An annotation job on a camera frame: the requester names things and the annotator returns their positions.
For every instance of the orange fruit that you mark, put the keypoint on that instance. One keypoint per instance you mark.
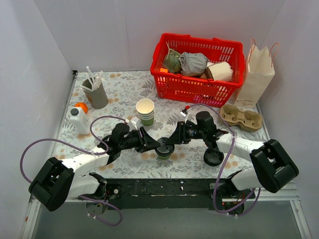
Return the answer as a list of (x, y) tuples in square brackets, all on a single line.
[(83, 106)]

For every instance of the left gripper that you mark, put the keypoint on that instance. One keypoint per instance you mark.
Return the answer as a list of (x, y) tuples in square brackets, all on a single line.
[(143, 139)]

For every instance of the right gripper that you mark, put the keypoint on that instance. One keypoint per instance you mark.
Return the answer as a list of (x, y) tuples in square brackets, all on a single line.
[(181, 132)]

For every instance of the grey straw holder cup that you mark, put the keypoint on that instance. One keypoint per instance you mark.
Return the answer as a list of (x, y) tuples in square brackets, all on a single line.
[(97, 98)]

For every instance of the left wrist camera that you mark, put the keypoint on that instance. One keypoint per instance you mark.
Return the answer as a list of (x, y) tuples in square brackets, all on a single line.
[(133, 123)]

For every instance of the grey crumpled paper bag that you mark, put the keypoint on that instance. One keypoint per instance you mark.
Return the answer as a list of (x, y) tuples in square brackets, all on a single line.
[(193, 64)]

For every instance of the white milk bottle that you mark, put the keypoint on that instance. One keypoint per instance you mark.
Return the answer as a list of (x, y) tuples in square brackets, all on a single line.
[(80, 120)]

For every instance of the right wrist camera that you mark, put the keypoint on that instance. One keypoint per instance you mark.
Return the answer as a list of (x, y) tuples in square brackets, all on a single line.
[(184, 112)]

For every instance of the spare black cup lid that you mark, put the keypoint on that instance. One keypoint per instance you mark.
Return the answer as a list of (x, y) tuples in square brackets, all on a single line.
[(213, 157)]

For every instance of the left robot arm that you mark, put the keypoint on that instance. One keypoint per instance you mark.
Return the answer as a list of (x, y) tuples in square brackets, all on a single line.
[(59, 180)]

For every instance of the white wrapped straws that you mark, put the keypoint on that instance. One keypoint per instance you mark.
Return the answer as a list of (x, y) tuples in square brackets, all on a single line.
[(95, 80)]

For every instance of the cardboard cup carrier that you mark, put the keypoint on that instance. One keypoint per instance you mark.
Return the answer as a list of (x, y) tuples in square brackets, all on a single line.
[(245, 119)]

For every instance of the beige paper roll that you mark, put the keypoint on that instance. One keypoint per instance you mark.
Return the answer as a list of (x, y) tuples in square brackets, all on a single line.
[(220, 71)]

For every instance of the green netted melon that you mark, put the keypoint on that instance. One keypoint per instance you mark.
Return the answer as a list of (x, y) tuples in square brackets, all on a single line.
[(171, 62)]

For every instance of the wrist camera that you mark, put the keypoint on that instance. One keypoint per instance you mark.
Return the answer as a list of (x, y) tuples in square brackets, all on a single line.
[(133, 123), (184, 112)]

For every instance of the black plastic cup lid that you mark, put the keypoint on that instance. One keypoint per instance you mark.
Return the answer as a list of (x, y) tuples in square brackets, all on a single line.
[(164, 148)]

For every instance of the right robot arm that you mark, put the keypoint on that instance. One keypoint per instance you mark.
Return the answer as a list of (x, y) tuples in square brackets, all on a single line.
[(272, 166)]

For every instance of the beige paper bag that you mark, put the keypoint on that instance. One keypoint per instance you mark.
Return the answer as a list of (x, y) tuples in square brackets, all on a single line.
[(258, 73)]

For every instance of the green paper coffee cup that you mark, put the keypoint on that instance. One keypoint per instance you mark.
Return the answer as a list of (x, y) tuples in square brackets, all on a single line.
[(164, 156)]

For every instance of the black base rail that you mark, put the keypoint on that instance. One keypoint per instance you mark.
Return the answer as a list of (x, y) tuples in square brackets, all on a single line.
[(160, 193)]

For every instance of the red plastic shopping basket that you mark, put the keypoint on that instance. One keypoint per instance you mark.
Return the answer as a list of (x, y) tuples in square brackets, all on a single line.
[(197, 89)]

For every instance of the stack of green paper cups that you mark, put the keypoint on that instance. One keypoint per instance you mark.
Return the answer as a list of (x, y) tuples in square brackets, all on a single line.
[(146, 111)]

